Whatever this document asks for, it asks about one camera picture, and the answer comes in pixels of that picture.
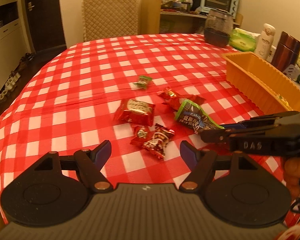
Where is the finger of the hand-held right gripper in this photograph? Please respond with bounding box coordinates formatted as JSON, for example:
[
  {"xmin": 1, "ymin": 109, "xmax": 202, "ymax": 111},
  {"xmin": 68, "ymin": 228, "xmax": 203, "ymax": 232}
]
[
  {"xmin": 199, "ymin": 127, "xmax": 268, "ymax": 144},
  {"xmin": 219, "ymin": 111, "xmax": 300, "ymax": 132}
]

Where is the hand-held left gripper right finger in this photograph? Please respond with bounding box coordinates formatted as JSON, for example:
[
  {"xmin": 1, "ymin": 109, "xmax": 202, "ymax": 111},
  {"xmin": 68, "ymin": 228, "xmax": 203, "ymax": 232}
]
[{"xmin": 179, "ymin": 141, "xmax": 260, "ymax": 193}]

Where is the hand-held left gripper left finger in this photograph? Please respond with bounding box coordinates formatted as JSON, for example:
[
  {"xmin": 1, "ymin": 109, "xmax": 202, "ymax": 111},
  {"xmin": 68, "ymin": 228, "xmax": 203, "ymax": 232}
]
[{"xmin": 34, "ymin": 140, "xmax": 114, "ymax": 193}]

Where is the brown and red candy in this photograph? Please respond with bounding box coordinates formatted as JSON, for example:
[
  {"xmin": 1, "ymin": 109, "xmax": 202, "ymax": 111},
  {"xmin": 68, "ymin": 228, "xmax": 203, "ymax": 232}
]
[{"xmin": 143, "ymin": 124, "xmax": 176, "ymax": 160}]

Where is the green and black snack packet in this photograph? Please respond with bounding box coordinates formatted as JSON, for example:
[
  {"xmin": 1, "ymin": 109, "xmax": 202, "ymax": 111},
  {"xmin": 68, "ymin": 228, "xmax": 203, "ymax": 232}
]
[{"xmin": 174, "ymin": 99, "xmax": 227, "ymax": 135}]

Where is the small red candy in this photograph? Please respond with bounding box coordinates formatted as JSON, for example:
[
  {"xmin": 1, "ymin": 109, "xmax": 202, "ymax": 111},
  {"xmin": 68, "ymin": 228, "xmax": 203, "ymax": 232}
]
[{"xmin": 129, "ymin": 124, "xmax": 150, "ymax": 146}]

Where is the large red snack packet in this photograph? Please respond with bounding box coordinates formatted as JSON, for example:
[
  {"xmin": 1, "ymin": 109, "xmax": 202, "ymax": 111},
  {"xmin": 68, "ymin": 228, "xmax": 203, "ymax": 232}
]
[{"xmin": 113, "ymin": 99, "xmax": 156, "ymax": 126}]

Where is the yellow plastic basket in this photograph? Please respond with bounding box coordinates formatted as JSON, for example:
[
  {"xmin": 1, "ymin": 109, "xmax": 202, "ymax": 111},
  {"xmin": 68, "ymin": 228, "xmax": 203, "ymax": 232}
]
[{"xmin": 221, "ymin": 52, "xmax": 300, "ymax": 113}]

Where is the shiny red candy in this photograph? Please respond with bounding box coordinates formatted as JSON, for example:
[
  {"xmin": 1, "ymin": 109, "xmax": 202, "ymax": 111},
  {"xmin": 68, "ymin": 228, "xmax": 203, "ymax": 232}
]
[{"xmin": 157, "ymin": 87, "xmax": 206, "ymax": 111}]

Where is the small green candy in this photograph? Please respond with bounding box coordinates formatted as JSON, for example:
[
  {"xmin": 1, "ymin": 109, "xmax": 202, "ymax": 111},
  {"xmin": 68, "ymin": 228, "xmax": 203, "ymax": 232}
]
[{"xmin": 132, "ymin": 75, "xmax": 152, "ymax": 90}]

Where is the person's right hand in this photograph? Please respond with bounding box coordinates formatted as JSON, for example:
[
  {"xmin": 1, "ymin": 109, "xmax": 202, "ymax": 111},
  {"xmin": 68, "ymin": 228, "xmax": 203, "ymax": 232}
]
[{"xmin": 284, "ymin": 155, "xmax": 300, "ymax": 205}]

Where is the red checkered tablecloth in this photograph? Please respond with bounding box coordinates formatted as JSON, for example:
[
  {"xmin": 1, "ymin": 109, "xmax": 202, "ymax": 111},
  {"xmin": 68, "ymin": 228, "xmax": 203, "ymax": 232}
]
[{"xmin": 0, "ymin": 33, "xmax": 300, "ymax": 233}]

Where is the green wet wipes pack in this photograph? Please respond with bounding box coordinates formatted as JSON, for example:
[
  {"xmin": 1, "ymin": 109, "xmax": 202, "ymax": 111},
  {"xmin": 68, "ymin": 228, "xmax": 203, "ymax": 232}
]
[{"xmin": 229, "ymin": 27, "xmax": 260, "ymax": 51}]

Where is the white insulated bottle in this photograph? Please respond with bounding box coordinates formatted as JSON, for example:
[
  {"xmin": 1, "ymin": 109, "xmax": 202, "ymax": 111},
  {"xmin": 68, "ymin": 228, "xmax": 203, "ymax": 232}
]
[{"xmin": 254, "ymin": 24, "xmax": 277, "ymax": 60}]

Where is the brown metal thermos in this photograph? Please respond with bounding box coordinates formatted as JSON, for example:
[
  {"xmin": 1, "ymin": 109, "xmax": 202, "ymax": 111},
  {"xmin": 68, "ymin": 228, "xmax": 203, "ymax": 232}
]
[{"xmin": 270, "ymin": 31, "xmax": 300, "ymax": 73}]

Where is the dark glass jar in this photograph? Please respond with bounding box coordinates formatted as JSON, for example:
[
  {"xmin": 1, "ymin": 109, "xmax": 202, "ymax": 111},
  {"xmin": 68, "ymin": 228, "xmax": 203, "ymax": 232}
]
[{"xmin": 204, "ymin": 9, "xmax": 234, "ymax": 47}]

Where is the row of shoes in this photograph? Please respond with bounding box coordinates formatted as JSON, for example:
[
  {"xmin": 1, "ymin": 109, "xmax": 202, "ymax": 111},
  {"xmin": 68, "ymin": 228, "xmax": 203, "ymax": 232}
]
[{"xmin": 0, "ymin": 52, "xmax": 37, "ymax": 103}]

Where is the light wooden side shelf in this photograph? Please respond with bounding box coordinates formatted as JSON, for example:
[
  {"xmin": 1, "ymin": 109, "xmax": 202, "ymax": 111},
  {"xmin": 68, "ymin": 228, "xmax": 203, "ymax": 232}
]
[{"xmin": 141, "ymin": 0, "xmax": 243, "ymax": 35}]

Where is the beige quilted chair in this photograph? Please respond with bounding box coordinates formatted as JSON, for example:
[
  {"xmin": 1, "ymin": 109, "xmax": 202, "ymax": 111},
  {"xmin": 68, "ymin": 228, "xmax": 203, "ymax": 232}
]
[{"xmin": 81, "ymin": 0, "xmax": 139, "ymax": 42}]

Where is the dark wooden door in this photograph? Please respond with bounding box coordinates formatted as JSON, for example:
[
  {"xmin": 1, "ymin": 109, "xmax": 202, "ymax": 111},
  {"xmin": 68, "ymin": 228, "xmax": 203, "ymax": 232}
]
[{"xmin": 24, "ymin": 0, "xmax": 67, "ymax": 53}]

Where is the white drawer cabinet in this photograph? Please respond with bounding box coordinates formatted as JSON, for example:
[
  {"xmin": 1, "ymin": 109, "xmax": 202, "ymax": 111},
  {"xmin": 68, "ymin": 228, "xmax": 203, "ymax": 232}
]
[{"xmin": 0, "ymin": 1, "xmax": 28, "ymax": 105}]

